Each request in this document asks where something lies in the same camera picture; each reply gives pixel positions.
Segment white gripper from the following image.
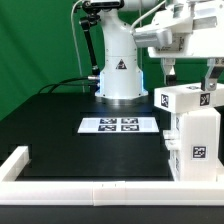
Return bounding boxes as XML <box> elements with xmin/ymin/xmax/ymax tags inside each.
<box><xmin>148</xmin><ymin>0</ymin><xmax>224</xmax><ymax>91</ymax></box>

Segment white cabinet top block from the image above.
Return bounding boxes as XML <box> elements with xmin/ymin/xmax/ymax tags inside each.
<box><xmin>154</xmin><ymin>83</ymin><xmax>224</xmax><ymax>113</ymax></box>

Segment white cabinet body box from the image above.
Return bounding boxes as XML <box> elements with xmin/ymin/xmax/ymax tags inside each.
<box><xmin>179</xmin><ymin>108</ymin><xmax>221</xmax><ymax>182</ymax></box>

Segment white cabinet door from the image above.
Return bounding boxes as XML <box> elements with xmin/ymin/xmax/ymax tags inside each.
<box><xmin>165</xmin><ymin>140</ymin><xmax>180</xmax><ymax>181</ymax></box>
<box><xmin>163</xmin><ymin>113</ymin><xmax>180</xmax><ymax>150</ymax></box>

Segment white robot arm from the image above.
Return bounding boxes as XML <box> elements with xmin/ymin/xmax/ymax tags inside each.
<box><xmin>85</xmin><ymin>0</ymin><xmax>224</xmax><ymax>100</ymax></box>

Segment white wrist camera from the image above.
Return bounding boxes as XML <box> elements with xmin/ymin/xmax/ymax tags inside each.
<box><xmin>133</xmin><ymin>28</ymin><xmax>172</xmax><ymax>48</ymax></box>

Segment black cable bundle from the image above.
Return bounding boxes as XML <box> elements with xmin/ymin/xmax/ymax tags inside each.
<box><xmin>38</xmin><ymin>77</ymin><xmax>101</xmax><ymax>95</ymax></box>

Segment white marker base plate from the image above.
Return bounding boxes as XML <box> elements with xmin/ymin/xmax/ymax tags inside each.
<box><xmin>78</xmin><ymin>117</ymin><xmax>159</xmax><ymax>134</ymax></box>

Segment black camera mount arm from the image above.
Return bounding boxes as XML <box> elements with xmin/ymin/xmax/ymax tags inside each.
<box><xmin>79</xmin><ymin>0</ymin><xmax>124</xmax><ymax>76</ymax></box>

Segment grey thin cable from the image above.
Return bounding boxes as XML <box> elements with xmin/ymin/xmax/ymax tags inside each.
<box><xmin>70</xmin><ymin>0</ymin><xmax>86</xmax><ymax>94</ymax></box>

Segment white U-shaped boundary frame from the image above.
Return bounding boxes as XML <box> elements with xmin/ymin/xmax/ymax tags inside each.
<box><xmin>0</xmin><ymin>146</ymin><xmax>224</xmax><ymax>206</ymax></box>

